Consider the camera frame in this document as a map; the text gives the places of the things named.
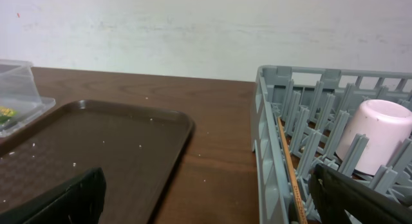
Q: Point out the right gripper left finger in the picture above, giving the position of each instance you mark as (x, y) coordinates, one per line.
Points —
(78, 200)

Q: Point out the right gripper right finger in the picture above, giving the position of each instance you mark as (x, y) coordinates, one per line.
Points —
(335, 196)

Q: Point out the wooden chopstick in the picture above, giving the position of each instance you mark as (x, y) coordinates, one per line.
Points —
(293, 181)

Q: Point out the pink plastic cup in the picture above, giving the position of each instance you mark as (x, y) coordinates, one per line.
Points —
(386, 124)

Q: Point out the grey dishwasher rack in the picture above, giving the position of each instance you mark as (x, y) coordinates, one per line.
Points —
(315, 105)

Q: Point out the dark brown serving tray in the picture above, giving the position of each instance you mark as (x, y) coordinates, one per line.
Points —
(138, 149)

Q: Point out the clear plastic bin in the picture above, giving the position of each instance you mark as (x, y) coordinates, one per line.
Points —
(19, 92)

